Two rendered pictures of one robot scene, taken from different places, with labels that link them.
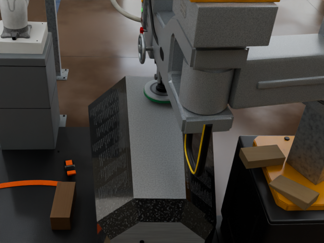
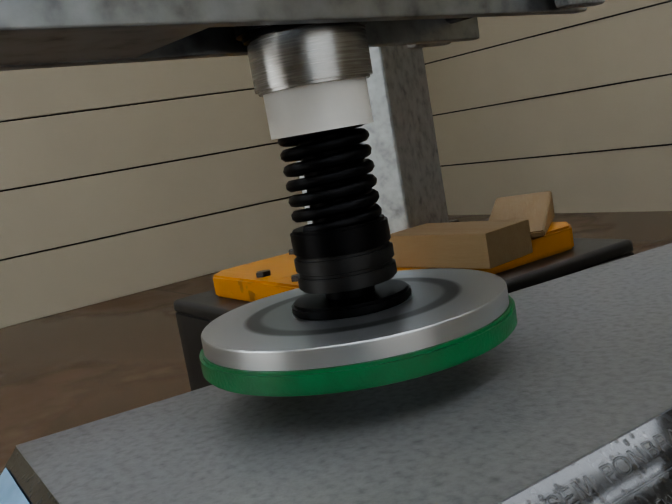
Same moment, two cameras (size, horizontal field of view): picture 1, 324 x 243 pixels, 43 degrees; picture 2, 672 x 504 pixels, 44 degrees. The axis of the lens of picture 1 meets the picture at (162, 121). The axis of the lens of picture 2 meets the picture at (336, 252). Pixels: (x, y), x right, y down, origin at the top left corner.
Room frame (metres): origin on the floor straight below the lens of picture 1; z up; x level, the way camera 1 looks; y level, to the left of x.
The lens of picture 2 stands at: (2.19, 0.52, 1.00)
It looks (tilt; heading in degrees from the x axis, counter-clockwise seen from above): 8 degrees down; 246
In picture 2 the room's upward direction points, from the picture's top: 10 degrees counter-clockwise
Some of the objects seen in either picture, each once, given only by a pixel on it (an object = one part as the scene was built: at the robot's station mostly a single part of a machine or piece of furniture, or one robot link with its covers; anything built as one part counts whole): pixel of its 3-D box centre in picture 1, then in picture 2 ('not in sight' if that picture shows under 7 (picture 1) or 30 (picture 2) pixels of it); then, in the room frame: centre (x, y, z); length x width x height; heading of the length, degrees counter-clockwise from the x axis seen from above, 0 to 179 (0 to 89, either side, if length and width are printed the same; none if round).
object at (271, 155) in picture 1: (262, 156); (455, 244); (1.53, -0.51, 0.81); 0.20 x 0.10 x 0.05; 106
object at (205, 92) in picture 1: (206, 80); not in sight; (1.32, -0.15, 1.34); 0.19 x 0.19 x 0.20
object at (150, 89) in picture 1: (163, 89); (353, 312); (1.95, 0.01, 0.87); 0.21 x 0.21 x 0.01
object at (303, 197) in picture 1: (293, 189); (518, 215); (1.33, -0.63, 0.80); 0.20 x 0.10 x 0.05; 45
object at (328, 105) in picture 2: not in sight; (317, 105); (1.95, 0.01, 1.02); 0.07 x 0.07 x 0.04
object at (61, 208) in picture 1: (63, 205); not in sight; (1.72, 0.58, 0.07); 0.30 x 0.12 x 0.12; 6
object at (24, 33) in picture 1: (15, 29); not in sight; (2.46, 1.02, 0.91); 0.22 x 0.18 x 0.06; 13
